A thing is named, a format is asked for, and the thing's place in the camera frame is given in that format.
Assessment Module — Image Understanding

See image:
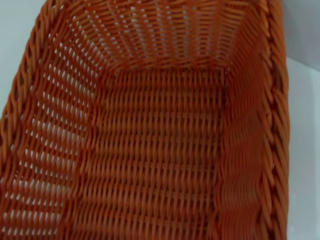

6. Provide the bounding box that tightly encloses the orange woven wicker basket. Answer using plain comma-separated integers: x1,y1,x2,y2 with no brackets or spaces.
0,0,292,240

